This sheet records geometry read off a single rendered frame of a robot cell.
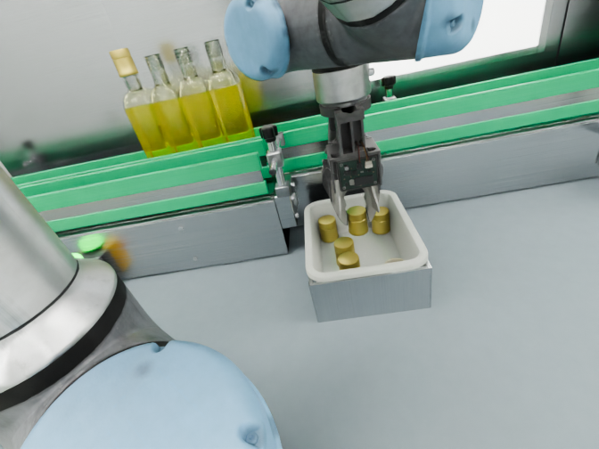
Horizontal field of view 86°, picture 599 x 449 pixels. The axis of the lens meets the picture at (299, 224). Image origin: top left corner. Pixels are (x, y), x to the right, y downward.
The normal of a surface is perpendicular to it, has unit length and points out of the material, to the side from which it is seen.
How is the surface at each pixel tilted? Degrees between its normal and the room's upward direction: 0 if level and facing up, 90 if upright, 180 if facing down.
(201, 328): 0
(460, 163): 90
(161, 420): 9
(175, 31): 90
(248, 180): 90
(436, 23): 112
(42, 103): 90
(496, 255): 0
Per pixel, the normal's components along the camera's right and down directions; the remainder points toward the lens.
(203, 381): -0.07, -0.79
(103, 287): 0.54, -0.78
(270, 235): 0.00, 0.54
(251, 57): -0.61, 0.52
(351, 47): -0.43, 0.87
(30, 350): 0.33, -0.34
